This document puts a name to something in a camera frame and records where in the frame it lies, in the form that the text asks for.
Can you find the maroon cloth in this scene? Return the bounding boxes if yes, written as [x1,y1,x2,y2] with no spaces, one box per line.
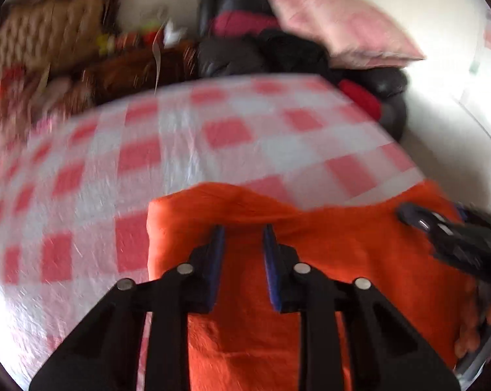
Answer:
[211,11,279,37]

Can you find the person's right hand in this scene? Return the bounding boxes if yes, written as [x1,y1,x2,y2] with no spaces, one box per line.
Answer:
[453,283,491,361]

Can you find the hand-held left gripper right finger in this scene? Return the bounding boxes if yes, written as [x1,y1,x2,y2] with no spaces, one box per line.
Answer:
[262,224,461,391]

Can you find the large pink floral pillow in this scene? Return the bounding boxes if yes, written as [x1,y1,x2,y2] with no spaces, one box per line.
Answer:
[266,0,427,70]

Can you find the carved wooden nightstand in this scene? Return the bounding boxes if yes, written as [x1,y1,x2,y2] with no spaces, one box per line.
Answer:
[80,43,199,104]

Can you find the black clothes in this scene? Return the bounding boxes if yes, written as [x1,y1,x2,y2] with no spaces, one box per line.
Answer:
[258,28,332,76]

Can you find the red box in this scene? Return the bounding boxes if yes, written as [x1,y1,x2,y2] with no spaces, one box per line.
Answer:
[143,28,165,48]

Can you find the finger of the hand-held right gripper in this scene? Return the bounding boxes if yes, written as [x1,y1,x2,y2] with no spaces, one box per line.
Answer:
[455,203,491,233]
[397,202,448,235]

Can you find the black leather sofa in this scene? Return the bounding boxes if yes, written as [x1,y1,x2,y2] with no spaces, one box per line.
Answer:
[197,0,409,141]

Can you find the dark grey jacket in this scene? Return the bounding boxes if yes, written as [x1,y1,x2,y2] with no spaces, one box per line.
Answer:
[197,36,271,78]

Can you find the dark red cushion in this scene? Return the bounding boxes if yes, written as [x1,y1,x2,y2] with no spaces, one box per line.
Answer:
[338,79,382,119]

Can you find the white cable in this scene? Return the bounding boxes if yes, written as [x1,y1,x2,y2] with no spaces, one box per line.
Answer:
[153,28,167,90]

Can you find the red white checkered tablecloth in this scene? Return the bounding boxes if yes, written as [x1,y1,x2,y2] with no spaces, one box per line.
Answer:
[0,73,429,391]

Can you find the beige tufted headboard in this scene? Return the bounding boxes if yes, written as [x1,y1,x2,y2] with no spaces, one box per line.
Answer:
[0,0,122,86]

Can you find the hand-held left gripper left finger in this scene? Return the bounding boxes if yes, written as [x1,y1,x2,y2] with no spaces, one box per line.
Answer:
[29,225,227,391]

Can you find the floral bedding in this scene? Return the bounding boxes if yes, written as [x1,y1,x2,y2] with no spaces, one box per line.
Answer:
[0,67,91,139]

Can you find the round white device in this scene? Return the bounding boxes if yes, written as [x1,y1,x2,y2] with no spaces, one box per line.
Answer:
[164,20,188,45]

